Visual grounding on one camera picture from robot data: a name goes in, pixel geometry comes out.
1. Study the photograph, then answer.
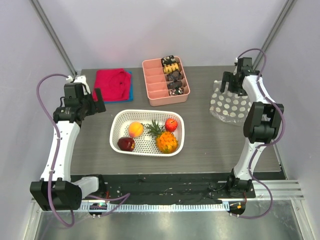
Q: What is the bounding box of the clear polka dot zip bag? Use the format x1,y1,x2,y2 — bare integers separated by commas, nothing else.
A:
209,80,252,127

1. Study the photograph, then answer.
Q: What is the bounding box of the orange toy pineapple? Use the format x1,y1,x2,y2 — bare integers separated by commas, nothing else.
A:
145,120,179,154

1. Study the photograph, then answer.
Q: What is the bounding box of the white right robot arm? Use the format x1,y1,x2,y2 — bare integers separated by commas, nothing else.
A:
220,57,285,198

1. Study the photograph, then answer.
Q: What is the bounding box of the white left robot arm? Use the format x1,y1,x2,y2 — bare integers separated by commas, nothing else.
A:
30,82,107,211

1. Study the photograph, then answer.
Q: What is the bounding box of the magenta folded cloth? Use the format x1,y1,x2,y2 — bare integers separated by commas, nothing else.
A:
94,68,132,103

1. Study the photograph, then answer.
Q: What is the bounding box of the blue folded cloth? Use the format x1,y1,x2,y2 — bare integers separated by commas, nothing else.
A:
102,69,133,103

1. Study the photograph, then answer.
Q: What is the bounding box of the yellow orange peach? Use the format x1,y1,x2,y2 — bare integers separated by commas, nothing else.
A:
128,121,144,138

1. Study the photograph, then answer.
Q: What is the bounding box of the dark red apple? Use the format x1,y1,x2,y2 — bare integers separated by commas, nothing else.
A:
117,137,136,152

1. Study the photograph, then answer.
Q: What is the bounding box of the white perforated plastic basket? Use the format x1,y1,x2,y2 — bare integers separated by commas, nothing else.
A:
109,109,185,157

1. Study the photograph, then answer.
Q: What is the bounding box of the black patterned rolled sock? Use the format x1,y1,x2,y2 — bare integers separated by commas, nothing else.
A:
167,80,183,90

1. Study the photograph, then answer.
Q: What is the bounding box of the dark brown rolled sock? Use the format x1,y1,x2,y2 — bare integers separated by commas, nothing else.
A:
166,70,183,82

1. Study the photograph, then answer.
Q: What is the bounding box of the black white speckled sock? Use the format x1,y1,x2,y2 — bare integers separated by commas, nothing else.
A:
168,87,184,97

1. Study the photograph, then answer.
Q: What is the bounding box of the yellow black rolled sock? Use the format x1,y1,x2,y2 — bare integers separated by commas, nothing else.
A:
162,62,180,74

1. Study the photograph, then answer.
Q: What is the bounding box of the black floral rolled sock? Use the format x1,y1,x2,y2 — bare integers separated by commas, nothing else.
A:
161,55,177,67

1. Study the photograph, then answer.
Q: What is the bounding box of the pink divided organizer tray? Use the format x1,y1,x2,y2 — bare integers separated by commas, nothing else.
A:
142,56,191,107

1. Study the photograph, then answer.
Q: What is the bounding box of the bright red apple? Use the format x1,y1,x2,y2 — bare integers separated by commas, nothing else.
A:
164,118,178,133

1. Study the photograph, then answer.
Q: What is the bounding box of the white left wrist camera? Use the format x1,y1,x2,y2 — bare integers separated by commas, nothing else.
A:
65,75,89,87

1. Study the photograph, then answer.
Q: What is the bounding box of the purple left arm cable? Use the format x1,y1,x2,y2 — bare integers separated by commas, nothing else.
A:
36,73,131,228

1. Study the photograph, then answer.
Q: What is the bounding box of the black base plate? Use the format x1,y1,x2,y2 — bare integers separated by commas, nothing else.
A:
102,173,256,205

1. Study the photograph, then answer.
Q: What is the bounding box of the white slotted cable duct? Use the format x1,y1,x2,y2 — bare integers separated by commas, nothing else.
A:
78,201,230,213

